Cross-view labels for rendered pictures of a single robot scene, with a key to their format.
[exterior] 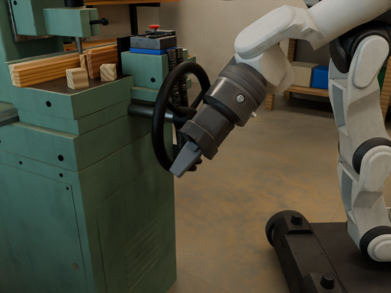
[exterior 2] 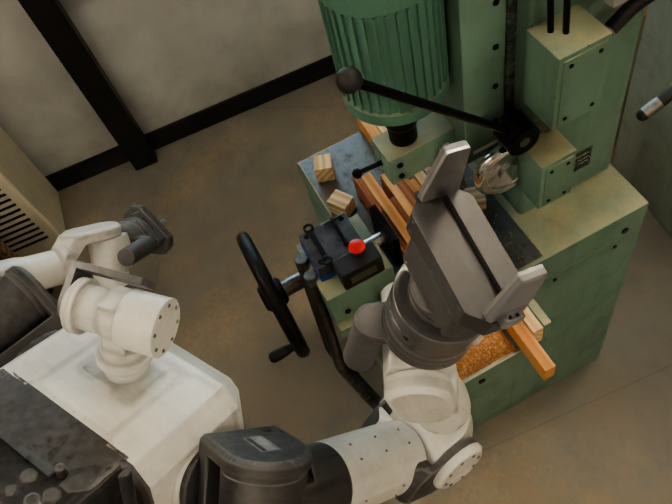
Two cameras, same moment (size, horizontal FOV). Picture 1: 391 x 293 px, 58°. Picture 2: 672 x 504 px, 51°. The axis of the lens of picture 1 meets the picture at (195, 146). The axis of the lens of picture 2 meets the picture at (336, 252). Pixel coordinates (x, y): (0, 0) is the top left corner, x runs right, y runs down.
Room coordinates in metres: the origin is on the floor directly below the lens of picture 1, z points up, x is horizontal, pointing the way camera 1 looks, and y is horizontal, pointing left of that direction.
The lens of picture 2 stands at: (1.57, -0.31, 2.03)
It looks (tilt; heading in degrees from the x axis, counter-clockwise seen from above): 57 degrees down; 143
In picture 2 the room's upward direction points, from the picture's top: 20 degrees counter-clockwise
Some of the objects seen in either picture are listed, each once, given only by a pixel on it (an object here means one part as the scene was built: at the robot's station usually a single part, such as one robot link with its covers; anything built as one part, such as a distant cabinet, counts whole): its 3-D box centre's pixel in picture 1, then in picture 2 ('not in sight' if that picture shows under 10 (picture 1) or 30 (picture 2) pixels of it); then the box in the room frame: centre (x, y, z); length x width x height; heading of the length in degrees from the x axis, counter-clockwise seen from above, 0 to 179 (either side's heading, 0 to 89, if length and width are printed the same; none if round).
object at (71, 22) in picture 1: (72, 24); (415, 148); (1.04, 0.34, 1.03); 0.14 x 0.07 x 0.09; 62
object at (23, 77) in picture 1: (109, 57); (442, 229); (1.14, 0.27, 0.92); 0.67 x 0.02 x 0.04; 152
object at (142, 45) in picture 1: (156, 40); (339, 250); (1.03, 0.11, 0.99); 0.13 x 0.11 x 0.06; 152
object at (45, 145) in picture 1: (60, 112); (467, 206); (1.09, 0.43, 0.76); 0.57 x 0.45 x 0.09; 62
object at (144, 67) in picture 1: (155, 66); (346, 267); (1.02, 0.11, 0.91); 0.15 x 0.14 x 0.09; 152
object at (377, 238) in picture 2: (137, 52); (372, 243); (1.05, 0.17, 0.95); 0.09 x 0.07 x 0.09; 152
